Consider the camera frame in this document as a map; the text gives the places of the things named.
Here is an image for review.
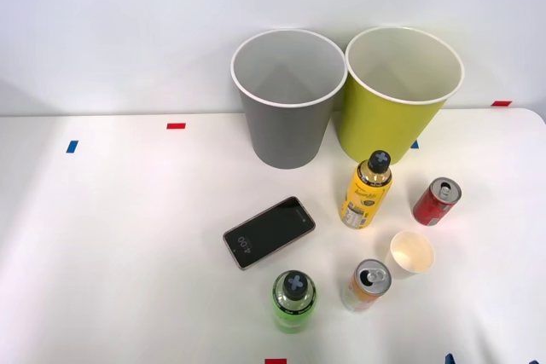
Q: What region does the orange and white drink can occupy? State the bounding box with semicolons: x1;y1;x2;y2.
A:
340;257;392;314

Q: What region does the white paper cup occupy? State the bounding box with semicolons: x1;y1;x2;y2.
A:
385;230;436;280

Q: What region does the red drink can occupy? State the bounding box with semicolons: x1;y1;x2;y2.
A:
412;176;463;228

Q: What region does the green bottle with black cap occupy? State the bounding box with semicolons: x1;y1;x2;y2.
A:
270;269;318;335

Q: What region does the yellow bottle with black cap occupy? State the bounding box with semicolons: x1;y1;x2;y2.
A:
340;149;393;232

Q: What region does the black smartphone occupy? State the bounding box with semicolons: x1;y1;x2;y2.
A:
222;195;317;271

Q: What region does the yellow-green plastic waste bin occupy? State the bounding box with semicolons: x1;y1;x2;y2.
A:
335;26;465;165

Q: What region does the grey plastic waste bin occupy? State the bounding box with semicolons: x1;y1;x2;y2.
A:
230;28;347;170

